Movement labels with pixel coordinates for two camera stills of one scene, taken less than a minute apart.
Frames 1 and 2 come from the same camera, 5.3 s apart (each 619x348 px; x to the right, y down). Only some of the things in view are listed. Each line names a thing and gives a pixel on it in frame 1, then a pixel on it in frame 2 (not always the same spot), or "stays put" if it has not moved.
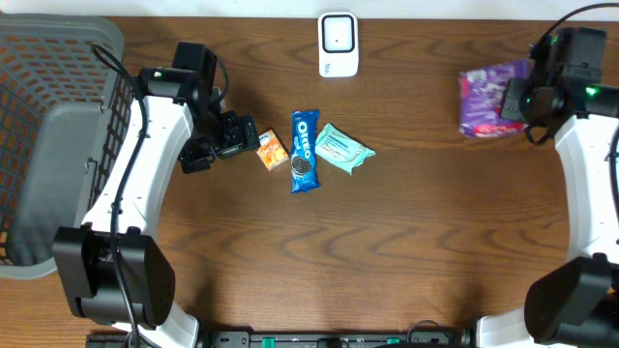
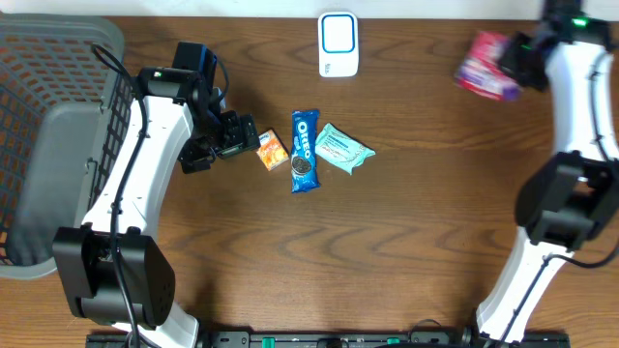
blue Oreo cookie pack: (305, 151) stays put
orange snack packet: (271, 150) stays put
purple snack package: (482, 95) → (481, 72)
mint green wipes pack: (340, 149) stays put
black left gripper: (247, 133) stays put
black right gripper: (511, 107) → (508, 62)
